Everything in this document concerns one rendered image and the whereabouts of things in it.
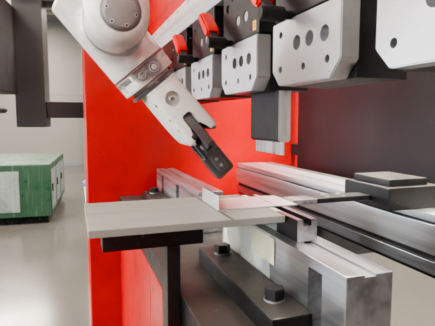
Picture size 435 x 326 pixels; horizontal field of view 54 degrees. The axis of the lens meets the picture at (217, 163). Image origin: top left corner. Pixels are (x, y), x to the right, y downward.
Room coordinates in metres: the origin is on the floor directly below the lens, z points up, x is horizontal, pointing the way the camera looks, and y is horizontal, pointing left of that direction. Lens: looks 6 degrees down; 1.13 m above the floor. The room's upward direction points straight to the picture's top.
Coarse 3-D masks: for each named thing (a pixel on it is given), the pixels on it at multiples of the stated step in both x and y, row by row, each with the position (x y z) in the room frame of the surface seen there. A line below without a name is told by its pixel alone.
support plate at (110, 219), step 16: (96, 208) 0.63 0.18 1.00; (112, 208) 0.63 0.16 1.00; (128, 208) 0.63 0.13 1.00; (144, 208) 0.63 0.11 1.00; (160, 208) 0.63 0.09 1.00; (176, 208) 0.63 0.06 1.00; (192, 208) 0.63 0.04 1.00; (208, 208) 0.63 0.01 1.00; (256, 208) 0.63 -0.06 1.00; (96, 224) 0.53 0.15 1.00; (112, 224) 0.53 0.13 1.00; (128, 224) 0.53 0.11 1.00; (144, 224) 0.53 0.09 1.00; (160, 224) 0.53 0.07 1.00; (176, 224) 0.54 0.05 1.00; (192, 224) 0.54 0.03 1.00; (208, 224) 0.55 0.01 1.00; (224, 224) 0.56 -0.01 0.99; (240, 224) 0.56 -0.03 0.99
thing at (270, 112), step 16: (256, 96) 0.70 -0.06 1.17; (272, 96) 0.65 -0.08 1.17; (288, 96) 0.63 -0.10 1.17; (256, 112) 0.70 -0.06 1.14; (272, 112) 0.65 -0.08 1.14; (288, 112) 0.63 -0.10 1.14; (256, 128) 0.70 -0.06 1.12; (272, 128) 0.64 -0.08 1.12; (288, 128) 0.63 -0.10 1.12; (256, 144) 0.72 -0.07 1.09; (272, 144) 0.66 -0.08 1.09
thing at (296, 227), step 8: (280, 208) 0.65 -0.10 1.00; (288, 208) 0.63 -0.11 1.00; (288, 216) 0.58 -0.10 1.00; (296, 216) 0.60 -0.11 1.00; (304, 216) 0.58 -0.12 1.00; (280, 224) 0.60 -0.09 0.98; (288, 224) 0.58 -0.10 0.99; (296, 224) 0.56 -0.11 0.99; (304, 224) 0.57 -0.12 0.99; (312, 224) 0.57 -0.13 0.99; (280, 232) 0.60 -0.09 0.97; (288, 232) 0.58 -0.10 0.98; (296, 232) 0.56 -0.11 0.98; (304, 232) 0.56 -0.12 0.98; (312, 232) 0.57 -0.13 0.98; (296, 240) 0.56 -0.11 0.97; (304, 240) 0.56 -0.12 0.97; (312, 240) 0.57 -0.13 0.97
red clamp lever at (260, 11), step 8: (256, 0) 0.53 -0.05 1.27; (264, 0) 0.53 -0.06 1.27; (272, 0) 0.53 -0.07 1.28; (264, 8) 0.50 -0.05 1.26; (272, 8) 0.50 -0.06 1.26; (280, 8) 0.51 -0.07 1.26; (264, 16) 0.50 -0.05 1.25; (272, 16) 0.51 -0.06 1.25; (280, 16) 0.51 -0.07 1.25; (288, 16) 0.52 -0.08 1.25
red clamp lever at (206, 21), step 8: (200, 16) 0.75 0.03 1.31; (208, 16) 0.75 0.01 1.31; (200, 24) 0.75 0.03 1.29; (208, 24) 0.73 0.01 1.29; (208, 32) 0.72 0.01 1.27; (216, 32) 0.72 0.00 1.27; (208, 40) 0.69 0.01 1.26; (216, 40) 0.69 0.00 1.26; (224, 40) 0.70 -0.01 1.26; (216, 48) 0.70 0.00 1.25; (224, 48) 0.70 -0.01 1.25
